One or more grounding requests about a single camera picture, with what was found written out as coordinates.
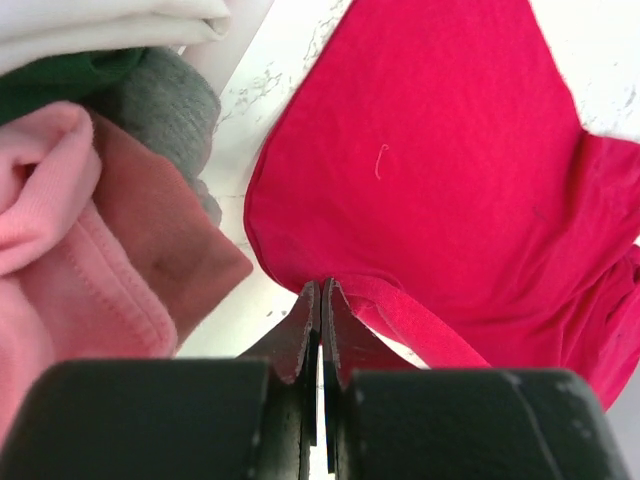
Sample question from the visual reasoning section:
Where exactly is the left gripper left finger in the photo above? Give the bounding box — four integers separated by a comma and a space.
234, 282, 320, 479

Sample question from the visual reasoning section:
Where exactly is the pink t-shirt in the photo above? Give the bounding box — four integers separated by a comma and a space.
1, 102, 177, 430

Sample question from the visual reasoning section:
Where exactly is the red t-shirt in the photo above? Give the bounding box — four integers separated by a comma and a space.
244, 1, 639, 407

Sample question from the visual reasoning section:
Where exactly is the green t-shirt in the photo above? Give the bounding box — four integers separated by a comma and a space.
1, 48, 146, 124

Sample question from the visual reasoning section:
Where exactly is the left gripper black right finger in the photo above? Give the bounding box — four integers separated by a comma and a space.
321, 278, 418, 479

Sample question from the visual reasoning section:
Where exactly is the white plastic laundry basket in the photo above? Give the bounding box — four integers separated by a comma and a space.
181, 0, 274, 95

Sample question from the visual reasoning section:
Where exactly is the white printed t-shirt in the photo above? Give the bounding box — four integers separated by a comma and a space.
1, 0, 231, 74

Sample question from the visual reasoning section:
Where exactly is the grey t-shirt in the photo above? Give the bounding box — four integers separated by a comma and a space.
86, 47, 222, 226

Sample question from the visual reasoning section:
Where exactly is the dusty rose t-shirt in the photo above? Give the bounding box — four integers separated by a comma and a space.
91, 113, 252, 342

